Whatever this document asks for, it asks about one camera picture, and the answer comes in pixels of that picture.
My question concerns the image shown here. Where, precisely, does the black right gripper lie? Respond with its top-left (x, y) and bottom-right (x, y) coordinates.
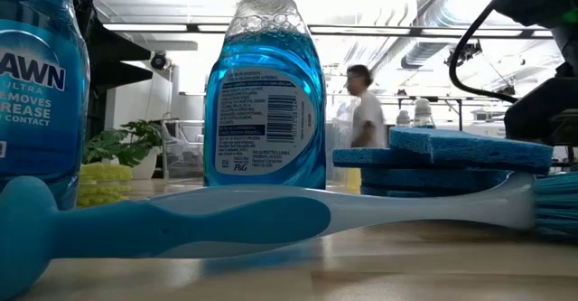
top-left (504, 25), bottom-right (578, 146)

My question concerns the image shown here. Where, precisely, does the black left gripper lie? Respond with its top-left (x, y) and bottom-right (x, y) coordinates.
top-left (67, 0), bottom-right (154, 92)

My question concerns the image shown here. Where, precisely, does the yellow-green dish brush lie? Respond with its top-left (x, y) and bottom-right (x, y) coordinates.
top-left (75, 161), bottom-right (134, 209)

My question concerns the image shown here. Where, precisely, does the green leafy plant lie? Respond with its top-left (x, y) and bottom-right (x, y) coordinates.
top-left (82, 119), bottom-right (163, 167)

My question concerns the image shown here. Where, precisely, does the white plant pot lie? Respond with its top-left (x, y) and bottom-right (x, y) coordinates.
top-left (130, 146), bottom-right (160, 180)

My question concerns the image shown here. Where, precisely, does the person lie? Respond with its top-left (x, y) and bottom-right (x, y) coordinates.
top-left (345, 64), bottom-right (388, 149)

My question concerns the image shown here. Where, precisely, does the blue and white dish brush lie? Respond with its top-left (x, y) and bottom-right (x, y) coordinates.
top-left (0, 170), bottom-right (578, 301)

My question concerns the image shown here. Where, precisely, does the overhead light bar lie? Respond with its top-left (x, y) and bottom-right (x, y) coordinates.
top-left (102, 23), bottom-right (555, 39)

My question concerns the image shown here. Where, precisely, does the black round ceiling camera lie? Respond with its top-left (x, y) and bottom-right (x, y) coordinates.
top-left (150, 52), bottom-right (169, 71)

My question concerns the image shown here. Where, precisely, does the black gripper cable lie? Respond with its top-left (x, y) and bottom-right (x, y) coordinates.
top-left (448, 0), bottom-right (519, 105)

